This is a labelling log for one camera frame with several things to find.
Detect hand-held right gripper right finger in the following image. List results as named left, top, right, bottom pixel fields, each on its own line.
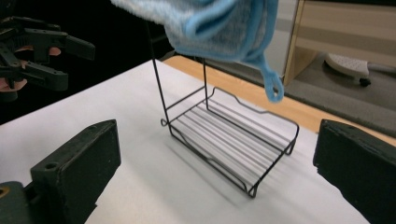
left=312, top=119, right=396, bottom=224

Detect blue white striped towel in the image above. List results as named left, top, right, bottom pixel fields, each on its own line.
left=110, top=0, right=285, bottom=104

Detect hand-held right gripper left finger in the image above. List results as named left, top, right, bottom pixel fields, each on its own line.
left=30, top=119, right=122, bottom=224

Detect white chair base with caster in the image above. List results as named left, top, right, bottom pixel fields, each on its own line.
left=323, top=52, right=396, bottom=88

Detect light wooden cabinet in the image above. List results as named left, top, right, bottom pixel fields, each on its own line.
left=281, top=0, right=396, bottom=87

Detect black wire rack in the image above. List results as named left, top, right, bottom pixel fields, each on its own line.
left=146, top=21, right=301, bottom=200

